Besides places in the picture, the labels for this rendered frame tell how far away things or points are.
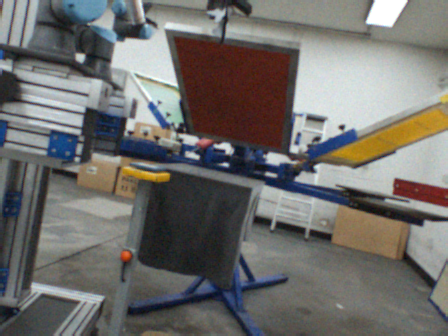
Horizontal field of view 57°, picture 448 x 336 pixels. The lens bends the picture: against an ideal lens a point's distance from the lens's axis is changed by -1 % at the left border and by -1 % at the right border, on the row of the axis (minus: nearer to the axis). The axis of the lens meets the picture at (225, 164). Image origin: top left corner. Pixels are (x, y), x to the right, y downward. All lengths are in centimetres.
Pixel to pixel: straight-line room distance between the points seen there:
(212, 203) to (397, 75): 510
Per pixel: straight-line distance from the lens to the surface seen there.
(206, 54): 188
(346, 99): 635
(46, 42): 142
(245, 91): 199
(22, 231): 173
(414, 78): 654
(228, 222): 169
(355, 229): 626
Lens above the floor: 110
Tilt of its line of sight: 3 degrees down
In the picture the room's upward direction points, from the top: 12 degrees clockwise
